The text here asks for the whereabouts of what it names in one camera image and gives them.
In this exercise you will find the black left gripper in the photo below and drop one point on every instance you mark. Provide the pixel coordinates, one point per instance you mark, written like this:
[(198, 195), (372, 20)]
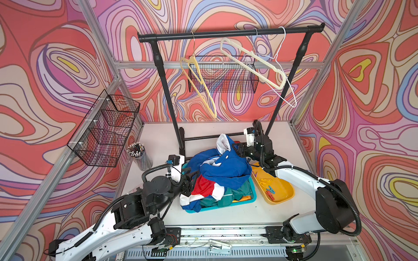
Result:
[(188, 185)]

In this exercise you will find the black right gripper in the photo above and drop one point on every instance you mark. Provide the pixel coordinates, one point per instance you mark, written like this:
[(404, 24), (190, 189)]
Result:
[(241, 149)]

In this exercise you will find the blue white red jacket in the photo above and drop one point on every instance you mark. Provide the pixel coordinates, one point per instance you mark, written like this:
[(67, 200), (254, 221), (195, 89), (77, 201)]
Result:
[(224, 151)]

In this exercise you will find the teal green jacket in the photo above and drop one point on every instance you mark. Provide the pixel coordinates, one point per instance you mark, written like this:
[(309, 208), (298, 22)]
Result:
[(230, 197)]

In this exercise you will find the red clothespin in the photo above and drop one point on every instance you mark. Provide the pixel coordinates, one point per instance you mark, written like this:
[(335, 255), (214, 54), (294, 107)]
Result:
[(270, 196)]

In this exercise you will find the white wire hanger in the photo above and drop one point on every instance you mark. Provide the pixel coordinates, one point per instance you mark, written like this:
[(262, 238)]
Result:
[(284, 75)]

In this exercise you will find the metal hanger of teal jacket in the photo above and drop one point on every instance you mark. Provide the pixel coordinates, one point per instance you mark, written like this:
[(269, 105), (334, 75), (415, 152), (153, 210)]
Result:
[(255, 57)]

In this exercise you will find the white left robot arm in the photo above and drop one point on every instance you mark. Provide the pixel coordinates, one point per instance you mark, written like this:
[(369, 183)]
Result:
[(132, 219)]

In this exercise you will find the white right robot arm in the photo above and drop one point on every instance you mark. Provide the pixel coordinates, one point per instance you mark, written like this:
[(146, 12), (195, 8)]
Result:
[(335, 210)]

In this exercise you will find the teal plastic basket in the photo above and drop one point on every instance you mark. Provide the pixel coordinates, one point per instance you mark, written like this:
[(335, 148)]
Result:
[(218, 185)]

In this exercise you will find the yellow plastic tray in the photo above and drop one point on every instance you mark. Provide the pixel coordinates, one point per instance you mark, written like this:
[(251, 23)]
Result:
[(284, 191)]

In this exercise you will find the clear pencil cup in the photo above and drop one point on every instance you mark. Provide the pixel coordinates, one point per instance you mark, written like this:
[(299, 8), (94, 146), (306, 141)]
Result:
[(138, 152)]

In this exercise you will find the black clothes rack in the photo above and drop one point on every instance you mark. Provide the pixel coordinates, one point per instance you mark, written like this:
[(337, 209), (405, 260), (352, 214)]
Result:
[(153, 40)]

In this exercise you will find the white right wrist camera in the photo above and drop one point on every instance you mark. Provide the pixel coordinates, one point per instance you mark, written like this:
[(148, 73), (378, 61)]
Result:
[(250, 136)]

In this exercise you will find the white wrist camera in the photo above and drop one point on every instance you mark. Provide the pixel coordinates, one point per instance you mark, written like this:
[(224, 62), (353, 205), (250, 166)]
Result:
[(174, 171), (250, 136)]

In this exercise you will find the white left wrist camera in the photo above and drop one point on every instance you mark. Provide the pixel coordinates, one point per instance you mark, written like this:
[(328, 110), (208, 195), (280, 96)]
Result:
[(174, 171)]

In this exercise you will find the black wire basket left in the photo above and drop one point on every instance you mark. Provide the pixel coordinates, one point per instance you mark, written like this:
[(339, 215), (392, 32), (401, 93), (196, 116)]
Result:
[(109, 123)]

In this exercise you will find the black wire basket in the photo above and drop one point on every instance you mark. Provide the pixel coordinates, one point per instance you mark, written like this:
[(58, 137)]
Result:
[(109, 123), (223, 75)]

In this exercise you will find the black wire basket rear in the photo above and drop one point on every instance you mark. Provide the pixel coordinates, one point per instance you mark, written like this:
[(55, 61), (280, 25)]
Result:
[(223, 75)]

